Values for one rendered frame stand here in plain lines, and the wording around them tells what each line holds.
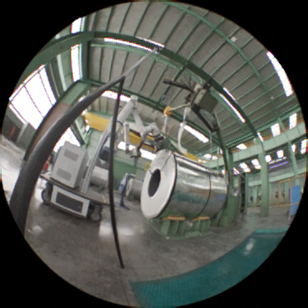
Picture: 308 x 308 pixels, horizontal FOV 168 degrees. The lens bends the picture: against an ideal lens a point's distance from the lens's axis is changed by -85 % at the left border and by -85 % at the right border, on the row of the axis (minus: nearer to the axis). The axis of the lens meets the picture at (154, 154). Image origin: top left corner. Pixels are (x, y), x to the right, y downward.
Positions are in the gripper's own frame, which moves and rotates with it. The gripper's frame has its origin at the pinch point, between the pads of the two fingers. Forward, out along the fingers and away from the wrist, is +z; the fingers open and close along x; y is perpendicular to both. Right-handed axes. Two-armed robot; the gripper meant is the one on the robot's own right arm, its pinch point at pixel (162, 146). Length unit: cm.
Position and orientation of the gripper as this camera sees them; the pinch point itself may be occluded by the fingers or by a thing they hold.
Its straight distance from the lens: 144.4
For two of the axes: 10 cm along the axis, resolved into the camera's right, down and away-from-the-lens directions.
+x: -8.9, 4.3, -1.4
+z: 4.1, 9.0, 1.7
